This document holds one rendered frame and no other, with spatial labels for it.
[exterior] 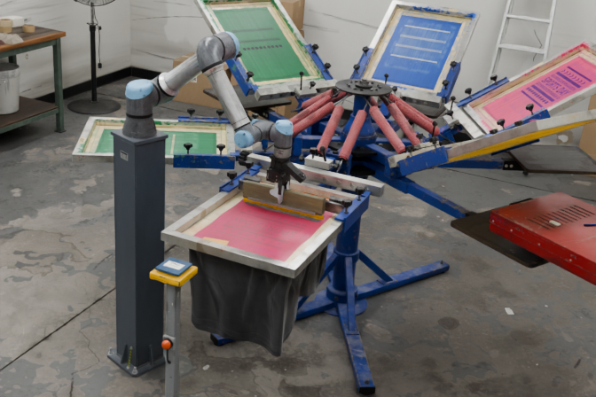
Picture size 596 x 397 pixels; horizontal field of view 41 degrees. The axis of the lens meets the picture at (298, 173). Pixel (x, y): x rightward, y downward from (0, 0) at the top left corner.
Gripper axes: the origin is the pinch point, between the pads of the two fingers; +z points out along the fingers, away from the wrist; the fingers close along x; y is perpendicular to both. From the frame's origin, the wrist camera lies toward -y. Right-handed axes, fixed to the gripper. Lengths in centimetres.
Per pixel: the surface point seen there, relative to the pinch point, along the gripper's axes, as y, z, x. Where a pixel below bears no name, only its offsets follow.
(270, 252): -12.5, 5.3, 37.6
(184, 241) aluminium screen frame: 18, 3, 51
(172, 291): 11, 14, 71
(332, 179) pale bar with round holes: -10.5, -1.7, -30.4
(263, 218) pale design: 3.4, 5.3, 11.4
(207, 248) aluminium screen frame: 7, 3, 51
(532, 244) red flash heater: -105, -5, -7
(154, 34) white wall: 349, 50, -421
